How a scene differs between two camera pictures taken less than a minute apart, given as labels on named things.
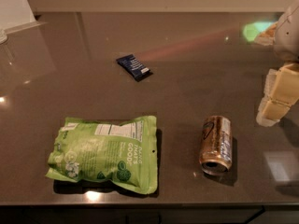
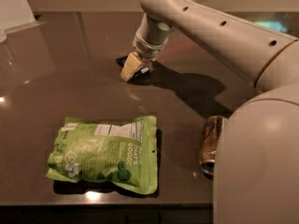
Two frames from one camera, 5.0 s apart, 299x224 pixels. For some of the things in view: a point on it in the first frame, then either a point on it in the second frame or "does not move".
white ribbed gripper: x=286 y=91 to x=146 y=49
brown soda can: x=216 y=144 does not move
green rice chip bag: x=123 y=154 does not move
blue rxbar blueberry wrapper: x=133 y=65 does not move
